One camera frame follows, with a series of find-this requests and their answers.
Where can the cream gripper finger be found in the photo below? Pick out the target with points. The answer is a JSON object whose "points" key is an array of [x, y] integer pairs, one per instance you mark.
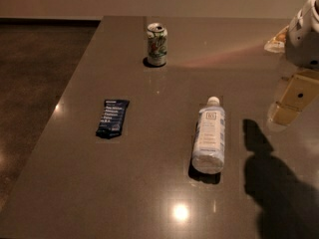
{"points": [[293, 96], [277, 43]]}

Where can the clear plastic water bottle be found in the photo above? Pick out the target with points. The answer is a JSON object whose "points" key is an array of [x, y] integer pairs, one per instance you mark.
{"points": [[209, 143]]}

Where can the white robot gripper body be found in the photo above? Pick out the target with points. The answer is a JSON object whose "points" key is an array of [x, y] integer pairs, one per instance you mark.
{"points": [[304, 45]]}

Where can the white green soda can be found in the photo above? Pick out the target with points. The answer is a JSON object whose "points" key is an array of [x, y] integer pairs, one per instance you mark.
{"points": [[157, 44]]}

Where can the dark blue snack bar wrapper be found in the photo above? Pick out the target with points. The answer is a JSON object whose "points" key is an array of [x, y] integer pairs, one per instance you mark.
{"points": [[112, 119]]}

